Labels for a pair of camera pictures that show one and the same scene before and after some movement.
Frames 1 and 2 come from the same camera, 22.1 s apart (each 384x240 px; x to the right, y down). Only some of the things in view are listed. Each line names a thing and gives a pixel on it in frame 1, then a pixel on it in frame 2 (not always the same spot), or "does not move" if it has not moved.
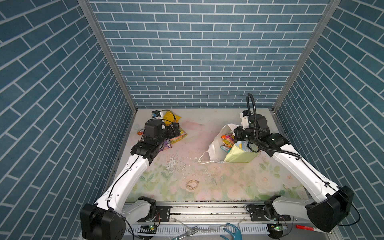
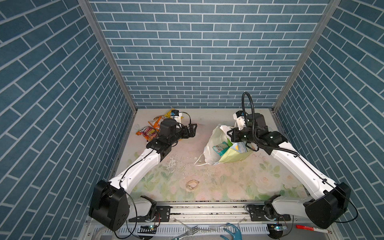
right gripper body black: x=245 y=134 does not move
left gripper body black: x=165 y=134 to x=178 y=133
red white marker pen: x=308 y=228 does not move
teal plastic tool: x=237 y=235 does not move
